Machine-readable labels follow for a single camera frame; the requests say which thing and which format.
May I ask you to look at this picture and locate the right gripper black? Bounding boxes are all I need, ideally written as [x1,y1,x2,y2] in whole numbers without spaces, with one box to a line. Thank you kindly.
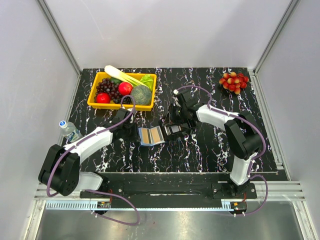
[162,104,187,128]

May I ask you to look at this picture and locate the black card tray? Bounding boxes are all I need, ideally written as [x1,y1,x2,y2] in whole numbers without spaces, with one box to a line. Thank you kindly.
[159,119,197,141]

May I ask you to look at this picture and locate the gold credit card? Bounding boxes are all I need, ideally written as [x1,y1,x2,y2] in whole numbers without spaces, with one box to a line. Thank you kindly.
[140,128,151,145]
[150,126,164,144]

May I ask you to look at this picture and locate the blue card holder wallet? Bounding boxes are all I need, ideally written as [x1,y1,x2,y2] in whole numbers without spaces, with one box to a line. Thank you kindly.
[138,126,165,147]

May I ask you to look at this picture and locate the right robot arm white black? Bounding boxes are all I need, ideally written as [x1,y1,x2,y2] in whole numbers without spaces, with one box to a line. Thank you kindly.
[160,86,266,198]

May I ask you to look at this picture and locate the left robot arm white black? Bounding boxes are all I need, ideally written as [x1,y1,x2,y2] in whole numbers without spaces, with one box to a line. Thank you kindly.
[38,108,137,198]

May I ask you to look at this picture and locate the dark blue grape bunch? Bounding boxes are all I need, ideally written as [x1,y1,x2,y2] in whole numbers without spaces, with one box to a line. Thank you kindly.
[112,95,132,105]

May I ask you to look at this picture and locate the green cantaloupe melon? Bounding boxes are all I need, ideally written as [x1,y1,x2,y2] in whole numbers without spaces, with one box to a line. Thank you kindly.
[130,85,152,106]

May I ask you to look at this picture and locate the red apple lower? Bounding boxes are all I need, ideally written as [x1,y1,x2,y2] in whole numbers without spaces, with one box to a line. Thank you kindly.
[95,92,111,104]

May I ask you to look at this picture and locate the red apple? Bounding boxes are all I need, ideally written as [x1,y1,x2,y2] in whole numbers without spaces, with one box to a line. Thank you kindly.
[118,82,133,96]
[95,92,111,104]

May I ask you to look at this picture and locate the red apple upper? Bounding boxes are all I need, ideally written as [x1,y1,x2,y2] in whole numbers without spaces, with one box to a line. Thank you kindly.
[118,82,133,96]

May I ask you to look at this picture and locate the yellow plastic bin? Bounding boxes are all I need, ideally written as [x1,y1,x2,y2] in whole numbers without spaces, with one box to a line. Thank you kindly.
[87,72,157,112]

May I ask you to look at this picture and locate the green lettuce leaf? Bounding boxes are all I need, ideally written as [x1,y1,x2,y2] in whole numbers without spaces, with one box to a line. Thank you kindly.
[140,74,154,91]

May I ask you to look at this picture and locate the purple grape bunch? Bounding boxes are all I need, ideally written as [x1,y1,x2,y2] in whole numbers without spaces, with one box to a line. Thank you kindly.
[95,78,121,100]

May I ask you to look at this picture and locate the green avocado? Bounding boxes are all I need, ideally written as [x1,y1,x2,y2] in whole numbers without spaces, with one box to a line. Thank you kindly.
[110,77,122,85]

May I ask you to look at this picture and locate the clear water bottle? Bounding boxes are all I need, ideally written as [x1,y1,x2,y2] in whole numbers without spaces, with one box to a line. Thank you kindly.
[59,120,83,143]

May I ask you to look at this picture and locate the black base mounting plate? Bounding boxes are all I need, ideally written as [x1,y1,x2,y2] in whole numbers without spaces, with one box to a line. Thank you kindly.
[79,172,258,210]

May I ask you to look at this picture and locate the red lychee bunch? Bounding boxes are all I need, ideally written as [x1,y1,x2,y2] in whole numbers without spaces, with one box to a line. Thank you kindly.
[218,71,250,95]

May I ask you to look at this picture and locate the white daikon radish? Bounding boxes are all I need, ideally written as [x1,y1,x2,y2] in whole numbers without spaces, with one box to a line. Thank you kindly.
[104,65,145,87]

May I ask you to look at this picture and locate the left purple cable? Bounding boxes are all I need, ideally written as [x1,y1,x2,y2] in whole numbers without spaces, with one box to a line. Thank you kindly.
[46,94,141,225]

